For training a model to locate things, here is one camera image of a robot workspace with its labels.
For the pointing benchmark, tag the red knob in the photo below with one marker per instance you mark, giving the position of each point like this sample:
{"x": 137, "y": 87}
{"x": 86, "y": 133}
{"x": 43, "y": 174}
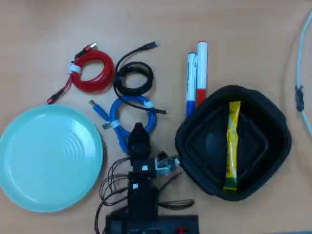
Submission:
{"x": 181, "y": 231}

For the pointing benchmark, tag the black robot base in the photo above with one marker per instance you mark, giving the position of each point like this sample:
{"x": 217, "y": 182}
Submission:
{"x": 170, "y": 224}

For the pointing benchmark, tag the white marker with red cap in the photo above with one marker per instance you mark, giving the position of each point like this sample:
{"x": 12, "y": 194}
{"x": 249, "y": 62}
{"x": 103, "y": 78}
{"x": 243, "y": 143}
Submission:
{"x": 202, "y": 68}

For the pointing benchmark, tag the black square collapsible bowl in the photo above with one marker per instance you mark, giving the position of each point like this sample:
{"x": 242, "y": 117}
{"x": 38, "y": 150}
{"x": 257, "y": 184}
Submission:
{"x": 202, "y": 146}

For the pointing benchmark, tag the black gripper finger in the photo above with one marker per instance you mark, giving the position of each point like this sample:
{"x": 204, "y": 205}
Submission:
{"x": 134, "y": 143}
{"x": 144, "y": 143}

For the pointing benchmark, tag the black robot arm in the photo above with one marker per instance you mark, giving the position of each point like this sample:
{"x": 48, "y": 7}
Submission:
{"x": 142, "y": 197}

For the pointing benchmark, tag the white marker with blue cap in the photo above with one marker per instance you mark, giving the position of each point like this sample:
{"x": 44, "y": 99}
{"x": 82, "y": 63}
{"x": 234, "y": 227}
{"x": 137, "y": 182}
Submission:
{"x": 191, "y": 73}

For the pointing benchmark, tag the light green round bowl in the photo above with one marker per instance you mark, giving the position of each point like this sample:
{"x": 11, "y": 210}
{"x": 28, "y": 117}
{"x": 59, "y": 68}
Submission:
{"x": 48, "y": 158}

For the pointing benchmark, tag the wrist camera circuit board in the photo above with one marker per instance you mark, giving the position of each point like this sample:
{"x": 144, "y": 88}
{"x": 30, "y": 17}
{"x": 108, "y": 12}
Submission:
{"x": 168, "y": 163}

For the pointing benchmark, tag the yellow stick sachet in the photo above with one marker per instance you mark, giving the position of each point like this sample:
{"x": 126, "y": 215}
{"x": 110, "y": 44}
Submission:
{"x": 231, "y": 146}

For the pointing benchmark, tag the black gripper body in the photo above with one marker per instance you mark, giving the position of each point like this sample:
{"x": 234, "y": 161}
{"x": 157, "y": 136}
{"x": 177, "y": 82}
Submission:
{"x": 142, "y": 167}

